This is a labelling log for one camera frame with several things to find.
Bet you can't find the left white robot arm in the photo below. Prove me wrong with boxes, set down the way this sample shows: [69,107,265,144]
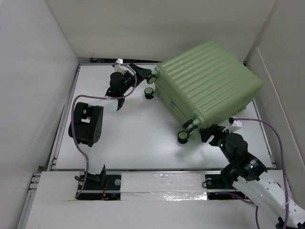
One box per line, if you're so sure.
[69,63,152,189]

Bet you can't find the metal base rail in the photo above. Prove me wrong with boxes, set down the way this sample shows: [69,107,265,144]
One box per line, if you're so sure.
[34,171,244,201]

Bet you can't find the green hard-shell suitcase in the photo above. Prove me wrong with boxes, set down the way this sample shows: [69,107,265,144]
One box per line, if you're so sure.
[144,40,263,144]

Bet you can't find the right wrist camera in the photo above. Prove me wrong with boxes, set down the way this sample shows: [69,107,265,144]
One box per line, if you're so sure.
[223,117,243,133]

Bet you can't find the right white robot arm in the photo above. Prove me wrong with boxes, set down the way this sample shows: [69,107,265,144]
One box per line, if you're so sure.
[199,124,305,229]

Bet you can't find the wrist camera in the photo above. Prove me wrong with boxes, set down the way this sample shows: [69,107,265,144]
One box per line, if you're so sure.
[112,58,127,74]
[223,117,243,133]

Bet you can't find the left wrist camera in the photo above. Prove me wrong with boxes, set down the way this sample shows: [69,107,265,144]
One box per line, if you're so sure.
[112,58,127,74]

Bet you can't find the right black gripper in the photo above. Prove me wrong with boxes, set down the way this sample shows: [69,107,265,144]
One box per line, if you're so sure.
[199,123,235,163]

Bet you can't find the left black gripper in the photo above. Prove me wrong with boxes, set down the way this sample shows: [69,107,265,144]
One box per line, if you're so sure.
[120,63,151,95]

